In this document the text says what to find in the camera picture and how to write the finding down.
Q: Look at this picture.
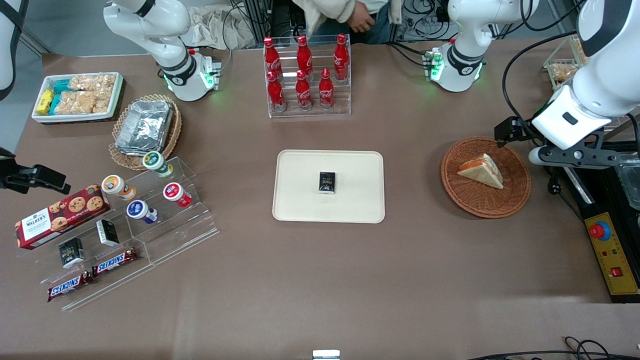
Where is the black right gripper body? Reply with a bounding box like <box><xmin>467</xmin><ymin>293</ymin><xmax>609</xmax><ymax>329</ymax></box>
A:
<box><xmin>0</xmin><ymin>147</ymin><xmax>24</xmax><ymax>195</ymax></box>

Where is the triangular sandwich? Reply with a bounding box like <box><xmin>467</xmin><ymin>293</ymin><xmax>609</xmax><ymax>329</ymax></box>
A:
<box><xmin>457</xmin><ymin>153</ymin><xmax>505</xmax><ymax>190</ymax></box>

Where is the round brown wicker basket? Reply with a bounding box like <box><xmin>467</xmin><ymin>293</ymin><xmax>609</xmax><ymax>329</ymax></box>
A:
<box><xmin>440</xmin><ymin>136</ymin><xmax>532</xmax><ymax>220</ymax></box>

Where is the white snack tray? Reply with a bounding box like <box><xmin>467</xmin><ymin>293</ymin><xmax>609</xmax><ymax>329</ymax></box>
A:
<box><xmin>31</xmin><ymin>72</ymin><xmax>125</xmax><ymax>125</ymax></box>

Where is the light wicker basket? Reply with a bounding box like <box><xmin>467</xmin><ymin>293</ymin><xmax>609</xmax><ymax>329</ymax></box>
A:
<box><xmin>108</xmin><ymin>93</ymin><xmax>183</xmax><ymax>172</ymax></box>

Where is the cream plastic tray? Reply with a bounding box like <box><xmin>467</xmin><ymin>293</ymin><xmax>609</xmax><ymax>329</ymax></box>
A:
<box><xmin>272</xmin><ymin>149</ymin><xmax>386</xmax><ymax>225</ymax></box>

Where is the person's bare hand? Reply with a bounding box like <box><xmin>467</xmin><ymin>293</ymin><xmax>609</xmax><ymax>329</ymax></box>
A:
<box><xmin>347</xmin><ymin>1</ymin><xmax>376</xmax><ymax>34</ymax></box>

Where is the red Walkers cookie box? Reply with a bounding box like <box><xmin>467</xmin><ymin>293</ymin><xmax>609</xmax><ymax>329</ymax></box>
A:
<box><xmin>14</xmin><ymin>183</ymin><xmax>112</xmax><ymax>251</ymax></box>

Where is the grey metal bar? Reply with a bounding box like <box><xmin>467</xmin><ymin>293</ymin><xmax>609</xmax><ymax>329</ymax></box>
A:
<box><xmin>601</xmin><ymin>116</ymin><xmax>640</xmax><ymax>135</ymax></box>

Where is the orange lid yogurt cup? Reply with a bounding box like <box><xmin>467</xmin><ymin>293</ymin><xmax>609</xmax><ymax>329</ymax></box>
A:
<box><xmin>101</xmin><ymin>174</ymin><xmax>137</xmax><ymax>202</ymax></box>

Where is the small black box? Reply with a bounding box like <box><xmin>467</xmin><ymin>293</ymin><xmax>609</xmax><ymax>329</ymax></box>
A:
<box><xmin>96</xmin><ymin>219</ymin><xmax>121</xmax><ymax>248</ymax></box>
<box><xmin>58</xmin><ymin>237</ymin><xmax>86</xmax><ymax>270</ymax></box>
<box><xmin>318</xmin><ymin>171</ymin><xmax>338</xmax><ymax>195</ymax></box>

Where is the yellow snack packet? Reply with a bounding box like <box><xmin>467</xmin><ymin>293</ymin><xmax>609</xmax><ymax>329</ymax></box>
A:
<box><xmin>36</xmin><ymin>88</ymin><xmax>55</xmax><ymax>115</ymax></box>

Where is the rice cracker bag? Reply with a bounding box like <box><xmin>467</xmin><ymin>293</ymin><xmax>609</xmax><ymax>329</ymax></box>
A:
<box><xmin>54</xmin><ymin>90</ymin><xmax>112</xmax><ymax>116</ymax></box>
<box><xmin>69</xmin><ymin>73</ymin><xmax>117</xmax><ymax>100</ymax></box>

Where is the clear plastic container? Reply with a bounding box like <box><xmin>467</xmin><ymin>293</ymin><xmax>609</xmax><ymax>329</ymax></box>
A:
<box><xmin>614</xmin><ymin>160</ymin><xmax>640</xmax><ymax>212</ymax></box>

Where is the blue lid yogurt cup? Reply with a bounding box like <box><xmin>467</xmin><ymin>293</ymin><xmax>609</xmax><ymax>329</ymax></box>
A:
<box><xmin>126</xmin><ymin>199</ymin><xmax>159</xmax><ymax>225</ymax></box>

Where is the Snickers bar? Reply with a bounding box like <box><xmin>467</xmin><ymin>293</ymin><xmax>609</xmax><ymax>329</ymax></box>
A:
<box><xmin>47</xmin><ymin>270</ymin><xmax>94</xmax><ymax>303</ymax></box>
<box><xmin>91</xmin><ymin>247</ymin><xmax>139</xmax><ymax>278</ymax></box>

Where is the green lid yogurt cup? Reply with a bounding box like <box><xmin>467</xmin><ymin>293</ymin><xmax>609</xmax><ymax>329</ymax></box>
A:
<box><xmin>142</xmin><ymin>151</ymin><xmax>175</xmax><ymax>179</ymax></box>

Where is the stack of foil trays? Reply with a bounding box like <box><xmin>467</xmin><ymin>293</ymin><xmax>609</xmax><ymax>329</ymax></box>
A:
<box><xmin>114</xmin><ymin>99</ymin><xmax>175</xmax><ymax>157</ymax></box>

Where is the red emergency stop button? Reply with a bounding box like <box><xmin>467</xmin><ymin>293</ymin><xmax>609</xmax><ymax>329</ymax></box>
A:
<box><xmin>588</xmin><ymin>220</ymin><xmax>612</xmax><ymax>241</ymax></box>

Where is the red lid yogurt cup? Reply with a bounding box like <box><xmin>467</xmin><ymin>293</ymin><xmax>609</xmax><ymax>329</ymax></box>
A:
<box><xmin>162</xmin><ymin>182</ymin><xmax>193</xmax><ymax>209</ymax></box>

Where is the clear acrylic tiered stand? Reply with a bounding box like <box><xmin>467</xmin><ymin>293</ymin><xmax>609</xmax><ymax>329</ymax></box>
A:
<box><xmin>17</xmin><ymin>156</ymin><xmax>220</xmax><ymax>313</ymax></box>

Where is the yellow control panel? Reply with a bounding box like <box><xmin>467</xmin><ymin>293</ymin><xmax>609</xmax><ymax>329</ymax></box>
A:
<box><xmin>584</xmin><ymin>212</ymin><xmax>640</xmax><ymax>297</ymax></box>

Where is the clear acrylic bottle rack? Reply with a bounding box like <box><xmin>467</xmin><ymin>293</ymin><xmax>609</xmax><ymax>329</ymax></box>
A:
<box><xmin>263</xmin><ymin>34</ymin><xmax>353</xmax><ymax>120</ymax></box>

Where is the red cola bottle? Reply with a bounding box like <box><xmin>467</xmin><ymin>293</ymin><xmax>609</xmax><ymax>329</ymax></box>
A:
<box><xmin>266</xmin><ymin>70</ymin><xmax>287</xmax><ymax>113</ymax></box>
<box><xmin>295</xmin><ymin>69</ymin><xmax>313</xmax><ymax>112</ymax></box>
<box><xmin>333</xmin><ymin>33</ymin><xmax>350</xmax><ymax>82</ymax></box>
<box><xmin>263</xmin><ymin>36</ymin><xmax>284</xmax><ymax>81</ymax></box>
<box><xmin>296</xmin><ymin>34</ymin><xmax>314</xmax><ymax>81</ymax></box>
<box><xmin>318</xmin><ymin>68</ymin><xmax>335</xmax><ymax>111</ymax></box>

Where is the person in beige sweater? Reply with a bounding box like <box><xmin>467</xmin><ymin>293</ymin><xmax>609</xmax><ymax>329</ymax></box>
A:
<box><xmin>291</xmin><ymin>0</ymin><xmax>404</xmax><ymax>39</ymax></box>

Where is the crumpled beige paper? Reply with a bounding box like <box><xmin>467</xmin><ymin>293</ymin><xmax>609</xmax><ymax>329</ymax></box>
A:
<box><xmin>181</xmin><ymin>6</ymin><xmax>257</xmax><ymax>51</ymax></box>

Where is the black equipment rack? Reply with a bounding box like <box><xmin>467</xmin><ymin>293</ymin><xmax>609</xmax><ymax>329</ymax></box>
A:
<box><xmin>241</xmin><ymin>0</ymin><xmax>307</xmax><ymax>50</ymax></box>

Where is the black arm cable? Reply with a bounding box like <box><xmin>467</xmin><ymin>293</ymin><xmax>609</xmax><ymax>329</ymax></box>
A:
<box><xmin>501</xmin><ymin>30</ymin><xmax>592</xmax><ymax>129</ymax></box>

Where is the wire rack of bread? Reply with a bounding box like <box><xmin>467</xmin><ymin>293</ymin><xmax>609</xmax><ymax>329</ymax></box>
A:
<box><xmin>543</xmin><ymin>36</ymin><xmax>590</xmax><ymax>92</ymax></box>

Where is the black machine frame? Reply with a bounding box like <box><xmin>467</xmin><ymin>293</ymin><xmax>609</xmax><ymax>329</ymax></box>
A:
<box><xmin>561</xmin><ymin>141</ymin><xmax>640</xmax><ymax>304</ymax></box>

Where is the black floor cable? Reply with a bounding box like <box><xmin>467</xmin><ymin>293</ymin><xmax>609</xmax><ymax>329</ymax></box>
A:
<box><xmin>464</xmin><ymin>336</ymin><xmax>640</xmax><ymax>360</ymax></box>

